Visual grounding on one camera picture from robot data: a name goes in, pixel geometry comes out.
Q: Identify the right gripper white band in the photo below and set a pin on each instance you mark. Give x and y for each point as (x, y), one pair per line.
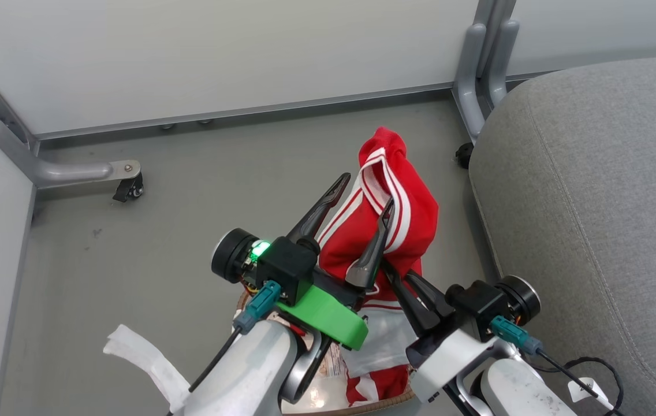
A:
(449, 352)

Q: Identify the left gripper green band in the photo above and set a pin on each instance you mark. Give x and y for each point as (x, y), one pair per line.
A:
(316, 309)

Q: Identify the red white striped garment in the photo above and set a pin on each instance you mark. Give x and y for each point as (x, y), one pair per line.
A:
(412, 214)

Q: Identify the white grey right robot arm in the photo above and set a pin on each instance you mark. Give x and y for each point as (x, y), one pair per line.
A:
(518, 390)

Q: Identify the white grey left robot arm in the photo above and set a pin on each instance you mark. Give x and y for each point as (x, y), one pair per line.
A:
(253, 370)

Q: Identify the woven brown laundry basket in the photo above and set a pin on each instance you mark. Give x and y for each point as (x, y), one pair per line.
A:
(387, 402)

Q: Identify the grey fabric sofa seat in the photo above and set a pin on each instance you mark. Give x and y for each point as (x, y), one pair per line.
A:
(599, 202)

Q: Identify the clear plastic packet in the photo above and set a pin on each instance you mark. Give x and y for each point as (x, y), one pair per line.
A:
(334, 370)

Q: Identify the black caster wheel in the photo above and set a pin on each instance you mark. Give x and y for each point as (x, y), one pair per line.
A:
(464, 155)
(129, 188)

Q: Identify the white paper tag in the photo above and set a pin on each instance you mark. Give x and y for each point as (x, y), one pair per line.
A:
(585, 388)

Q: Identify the white cloth strip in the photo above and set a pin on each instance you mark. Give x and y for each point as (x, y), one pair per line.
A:
(143, 355)

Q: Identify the grey metal partition foot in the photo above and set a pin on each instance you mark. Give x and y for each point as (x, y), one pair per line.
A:
(68, 170)

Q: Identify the grey metal partition post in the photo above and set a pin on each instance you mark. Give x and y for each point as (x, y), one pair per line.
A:
(481, 63)

